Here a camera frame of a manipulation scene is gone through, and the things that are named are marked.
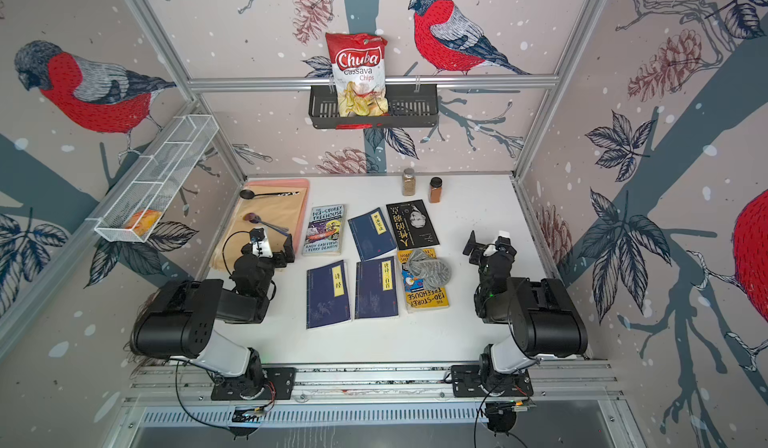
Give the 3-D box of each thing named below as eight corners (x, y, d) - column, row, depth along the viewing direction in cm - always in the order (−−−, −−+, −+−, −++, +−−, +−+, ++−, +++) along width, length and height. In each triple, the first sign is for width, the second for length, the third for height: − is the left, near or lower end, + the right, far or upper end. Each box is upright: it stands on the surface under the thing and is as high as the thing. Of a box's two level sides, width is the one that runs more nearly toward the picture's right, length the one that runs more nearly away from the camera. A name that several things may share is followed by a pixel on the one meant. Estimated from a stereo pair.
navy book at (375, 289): (353, 318, 86) (351, 315, 84) (357, 261, 98) (357, 257, 96) (397, 318, 86) (397, 315, 84) (397, 261, 98) (397, 257, 96)
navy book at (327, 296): (308, 329, 84) (306, 326, 82) (308, 271, 96) (306, 267, 93) (352, 321, 86) (351, 317, 83) (346, 264, 97) (345, 260, 95)
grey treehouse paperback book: (303, 254, 99) (301, 251, 97) (313, 208, 112) (312, 204, 110) (340, 254, 99) (339, 251, 97) (346, 208, 112) (345, 204, 110)
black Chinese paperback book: (399, 252, 100) (400, 249, 98) (386, 208, 113) (386, 204, 111) (437, 244, 102) (438, 240, 101) (420, 201, 115) (421, 197, 113)
